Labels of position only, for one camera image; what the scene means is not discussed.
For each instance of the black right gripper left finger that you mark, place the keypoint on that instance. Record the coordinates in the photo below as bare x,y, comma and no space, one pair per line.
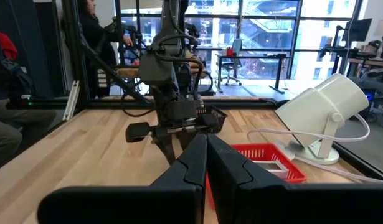
132,205

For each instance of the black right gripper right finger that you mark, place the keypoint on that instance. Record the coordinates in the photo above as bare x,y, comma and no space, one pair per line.
287,205

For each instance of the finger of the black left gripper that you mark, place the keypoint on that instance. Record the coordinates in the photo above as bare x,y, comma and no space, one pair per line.
138,132
210,122

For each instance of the white digital clock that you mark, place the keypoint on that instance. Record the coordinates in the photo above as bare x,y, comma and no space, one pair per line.
272,168

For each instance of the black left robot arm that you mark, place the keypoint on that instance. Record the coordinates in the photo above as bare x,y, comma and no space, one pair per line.
160,65

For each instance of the black monitor on arm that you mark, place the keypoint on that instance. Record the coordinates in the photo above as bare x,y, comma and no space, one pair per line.
359,29

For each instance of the grey office chair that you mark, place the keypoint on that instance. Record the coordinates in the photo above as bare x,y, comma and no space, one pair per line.
231,67

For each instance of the black-legged office desk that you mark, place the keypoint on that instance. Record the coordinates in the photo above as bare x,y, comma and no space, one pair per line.
250,56

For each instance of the black plastic basket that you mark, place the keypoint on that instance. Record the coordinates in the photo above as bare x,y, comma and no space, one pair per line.
221,116

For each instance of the red plastic basket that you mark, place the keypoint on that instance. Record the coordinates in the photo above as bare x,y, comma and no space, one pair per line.
259,152

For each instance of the red cup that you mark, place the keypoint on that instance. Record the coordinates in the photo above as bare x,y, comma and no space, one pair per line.
230,51

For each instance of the white aluminium bar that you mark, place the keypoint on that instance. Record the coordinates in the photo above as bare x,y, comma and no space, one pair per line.
71,99

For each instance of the person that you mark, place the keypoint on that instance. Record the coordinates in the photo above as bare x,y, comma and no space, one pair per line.
94,34
10,124

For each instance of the white cylindrical lamp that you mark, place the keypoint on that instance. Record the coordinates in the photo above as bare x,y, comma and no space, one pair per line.
322,105

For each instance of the wooden desk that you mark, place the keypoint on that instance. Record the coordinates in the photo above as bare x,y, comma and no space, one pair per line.
368,62

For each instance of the white lampshade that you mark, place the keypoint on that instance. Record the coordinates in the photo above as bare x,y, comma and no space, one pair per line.
382,28

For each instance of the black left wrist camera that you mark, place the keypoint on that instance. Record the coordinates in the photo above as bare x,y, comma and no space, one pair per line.
182,110

